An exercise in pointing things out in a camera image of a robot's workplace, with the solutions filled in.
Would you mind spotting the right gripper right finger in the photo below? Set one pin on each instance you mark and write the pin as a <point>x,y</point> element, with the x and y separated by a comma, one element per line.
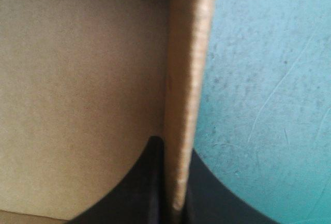
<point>222,195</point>

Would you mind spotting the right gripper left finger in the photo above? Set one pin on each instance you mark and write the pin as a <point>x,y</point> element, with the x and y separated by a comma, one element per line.
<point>144,190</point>

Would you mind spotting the brown cardboard box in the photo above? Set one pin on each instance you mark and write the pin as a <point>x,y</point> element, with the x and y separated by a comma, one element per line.
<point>85,79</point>

